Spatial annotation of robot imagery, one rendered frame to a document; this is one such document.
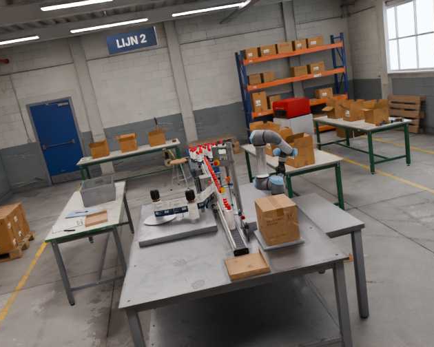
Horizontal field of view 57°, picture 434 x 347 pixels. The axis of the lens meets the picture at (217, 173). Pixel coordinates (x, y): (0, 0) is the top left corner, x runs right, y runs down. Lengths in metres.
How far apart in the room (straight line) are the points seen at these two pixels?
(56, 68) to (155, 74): 2.44
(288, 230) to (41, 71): 9.14
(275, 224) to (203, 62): 8.54
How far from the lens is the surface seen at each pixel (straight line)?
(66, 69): 11.11
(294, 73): 10.98
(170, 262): 3.06
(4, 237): 6.63
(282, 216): 2.91
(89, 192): 5.18
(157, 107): 10.98
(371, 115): 7.44
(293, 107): 8.93
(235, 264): 2.83
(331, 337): 3.12
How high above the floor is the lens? 2.13
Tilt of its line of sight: 14 degrees down
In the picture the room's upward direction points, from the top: 10 degrees counter-clockwise
